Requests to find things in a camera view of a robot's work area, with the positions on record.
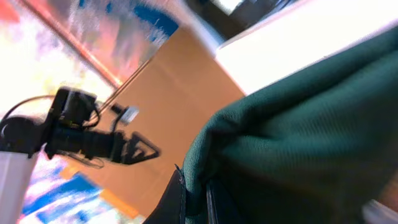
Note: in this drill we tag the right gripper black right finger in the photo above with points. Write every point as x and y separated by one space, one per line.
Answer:
220 207

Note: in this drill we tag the green garment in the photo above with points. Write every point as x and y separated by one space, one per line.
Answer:
314 147

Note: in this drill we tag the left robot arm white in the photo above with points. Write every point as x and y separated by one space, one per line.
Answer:
22 139

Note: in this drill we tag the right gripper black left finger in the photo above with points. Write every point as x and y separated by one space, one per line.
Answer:
171 208

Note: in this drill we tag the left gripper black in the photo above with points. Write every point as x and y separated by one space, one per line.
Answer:
65 131

